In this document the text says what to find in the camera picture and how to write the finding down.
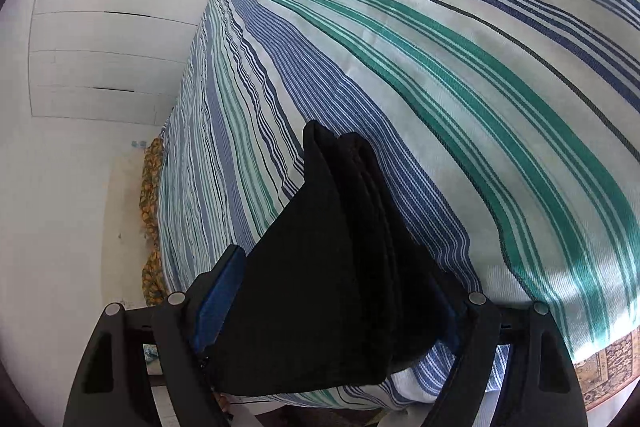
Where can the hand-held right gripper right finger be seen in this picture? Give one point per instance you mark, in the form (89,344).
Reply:
(482,332)

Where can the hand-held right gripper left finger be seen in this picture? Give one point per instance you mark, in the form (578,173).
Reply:
(215,307)

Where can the black pants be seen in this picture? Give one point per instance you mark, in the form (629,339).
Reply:
(310,282)

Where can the cream padded headboard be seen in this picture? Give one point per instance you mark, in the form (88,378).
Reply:
(125,217)

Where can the red patterned rug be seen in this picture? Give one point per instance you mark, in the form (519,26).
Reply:
(612,367)

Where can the orange floral blanket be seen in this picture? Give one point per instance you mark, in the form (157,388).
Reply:
(150,187)

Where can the striped bed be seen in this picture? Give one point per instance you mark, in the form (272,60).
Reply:
(400,82)

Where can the white wardrobe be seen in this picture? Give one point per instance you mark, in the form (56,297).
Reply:
(115,32)

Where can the wall socket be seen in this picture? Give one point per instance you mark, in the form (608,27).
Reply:
(137,144)

